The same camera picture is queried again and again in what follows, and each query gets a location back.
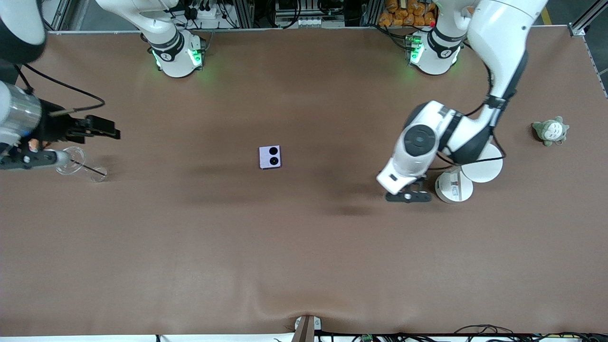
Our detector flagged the clear plastic lidded cup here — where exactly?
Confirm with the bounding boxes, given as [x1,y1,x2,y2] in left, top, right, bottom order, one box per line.
[55,146,108,183]

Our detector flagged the black drinking straw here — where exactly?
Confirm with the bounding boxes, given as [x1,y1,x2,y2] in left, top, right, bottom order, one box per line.
[70,161,106,178]

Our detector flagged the white round-top cylinder device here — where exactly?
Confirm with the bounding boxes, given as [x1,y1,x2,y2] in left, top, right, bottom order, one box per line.
[435,142,504,204]

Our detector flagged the grey-green Totoro plush toy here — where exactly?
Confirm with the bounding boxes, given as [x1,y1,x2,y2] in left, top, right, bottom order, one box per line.
[532,116,570,147]

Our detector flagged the white power strip with plugs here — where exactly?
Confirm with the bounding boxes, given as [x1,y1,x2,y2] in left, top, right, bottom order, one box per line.
[189,3,230,21]

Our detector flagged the heap of orange bags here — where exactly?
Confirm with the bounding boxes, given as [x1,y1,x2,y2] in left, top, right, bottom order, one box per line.
[379,0,438,28]

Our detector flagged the white terminal block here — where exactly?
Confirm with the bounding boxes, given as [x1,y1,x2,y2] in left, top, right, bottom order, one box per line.
[275,16,346,29]

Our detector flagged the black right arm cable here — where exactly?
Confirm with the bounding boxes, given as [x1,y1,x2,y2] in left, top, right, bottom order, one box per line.
[13,63,106,117]

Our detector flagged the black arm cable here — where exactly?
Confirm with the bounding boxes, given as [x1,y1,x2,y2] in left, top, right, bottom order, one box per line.
[13,63,106,117]
[427,62,507,171]

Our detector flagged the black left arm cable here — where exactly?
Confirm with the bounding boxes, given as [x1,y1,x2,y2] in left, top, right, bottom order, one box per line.
[427,62,507,171]

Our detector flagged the aluminium frame post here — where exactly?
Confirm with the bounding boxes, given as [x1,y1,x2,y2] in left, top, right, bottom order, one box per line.
[232,0,255,29]

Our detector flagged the bundle of black cables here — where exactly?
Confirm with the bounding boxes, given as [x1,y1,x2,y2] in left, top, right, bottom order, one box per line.
[454,324,608,342]

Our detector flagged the aluminium corner frame profile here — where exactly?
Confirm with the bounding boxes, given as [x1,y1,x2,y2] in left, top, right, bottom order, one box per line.
[568,0,608,37]

